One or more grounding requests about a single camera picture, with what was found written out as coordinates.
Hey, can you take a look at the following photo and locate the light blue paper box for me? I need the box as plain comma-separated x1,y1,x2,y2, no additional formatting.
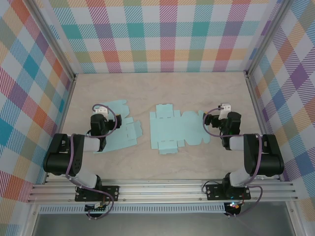
149,104,211,155
86,99,143,154

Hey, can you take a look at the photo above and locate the black controller board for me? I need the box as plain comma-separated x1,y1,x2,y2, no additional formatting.
225,201,243,211
84,202,109,213

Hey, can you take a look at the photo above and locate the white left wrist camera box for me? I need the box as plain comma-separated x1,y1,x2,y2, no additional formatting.
94,106,109,116

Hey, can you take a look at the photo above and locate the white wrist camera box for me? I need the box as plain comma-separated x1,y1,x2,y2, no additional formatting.
94,106,109,116
220,103,233,120

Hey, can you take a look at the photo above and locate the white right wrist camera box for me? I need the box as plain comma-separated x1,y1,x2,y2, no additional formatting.
220,103,233,120

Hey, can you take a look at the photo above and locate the aluminium side rail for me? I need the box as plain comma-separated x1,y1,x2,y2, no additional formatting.
245,72,284,182
43,75,77,185

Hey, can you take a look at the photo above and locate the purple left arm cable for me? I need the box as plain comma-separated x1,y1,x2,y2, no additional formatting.
65,104,118,221

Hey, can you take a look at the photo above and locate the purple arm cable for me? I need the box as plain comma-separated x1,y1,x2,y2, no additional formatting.
65,104,118,221
203,108,264,218

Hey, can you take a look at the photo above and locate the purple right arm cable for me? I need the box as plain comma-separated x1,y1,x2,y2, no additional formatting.
203,108,264,218

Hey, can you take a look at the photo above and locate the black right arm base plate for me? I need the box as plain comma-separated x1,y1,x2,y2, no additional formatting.
205,183,252,201

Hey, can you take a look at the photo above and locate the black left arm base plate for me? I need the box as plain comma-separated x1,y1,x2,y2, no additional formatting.
75,185,120,202

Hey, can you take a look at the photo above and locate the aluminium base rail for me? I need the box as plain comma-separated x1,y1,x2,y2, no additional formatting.
26,178,299,204

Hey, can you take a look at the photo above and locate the aluminium frame post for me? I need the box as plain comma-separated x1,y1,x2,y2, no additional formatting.
245,0,292,76
29,0,77,79

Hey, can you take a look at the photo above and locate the white slotted cable duct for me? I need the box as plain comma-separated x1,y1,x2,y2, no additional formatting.
38,205,226,215

